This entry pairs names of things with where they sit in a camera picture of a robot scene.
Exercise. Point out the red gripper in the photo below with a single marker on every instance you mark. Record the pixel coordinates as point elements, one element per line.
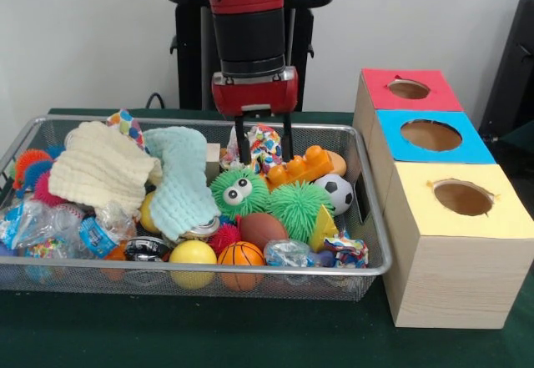
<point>254,93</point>

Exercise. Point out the mint green cloth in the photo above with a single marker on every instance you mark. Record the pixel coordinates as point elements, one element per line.
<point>179,184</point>

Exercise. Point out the cream yellow cloth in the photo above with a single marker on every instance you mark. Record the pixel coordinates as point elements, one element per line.
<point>100,168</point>

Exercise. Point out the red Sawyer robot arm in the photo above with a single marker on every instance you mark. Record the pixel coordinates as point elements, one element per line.
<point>250,17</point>

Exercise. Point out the clear mesh bin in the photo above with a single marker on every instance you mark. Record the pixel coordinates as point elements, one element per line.
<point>250,283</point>

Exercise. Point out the wooden box with three holes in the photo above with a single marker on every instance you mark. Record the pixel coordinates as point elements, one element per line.
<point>450,259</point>

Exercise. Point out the colourful patterned fabric toy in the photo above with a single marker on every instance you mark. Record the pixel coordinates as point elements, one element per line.
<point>265,147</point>

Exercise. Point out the orange yellow plastic toy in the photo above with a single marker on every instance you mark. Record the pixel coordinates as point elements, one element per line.
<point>300,168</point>

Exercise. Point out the green spiky ball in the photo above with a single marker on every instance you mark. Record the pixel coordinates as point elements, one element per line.
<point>239,193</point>
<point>300,211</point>

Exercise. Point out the small soccer ball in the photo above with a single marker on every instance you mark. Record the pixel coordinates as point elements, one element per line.
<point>335,194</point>

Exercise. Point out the brown toy football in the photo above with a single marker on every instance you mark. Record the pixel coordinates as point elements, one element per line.
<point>264,229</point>

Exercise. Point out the bright orange mini basketball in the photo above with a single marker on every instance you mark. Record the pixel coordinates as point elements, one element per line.
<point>242,256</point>

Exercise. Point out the yellow ball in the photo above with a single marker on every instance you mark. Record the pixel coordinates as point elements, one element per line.
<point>193,255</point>

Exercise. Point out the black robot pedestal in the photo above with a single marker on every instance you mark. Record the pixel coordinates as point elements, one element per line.
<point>190,68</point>

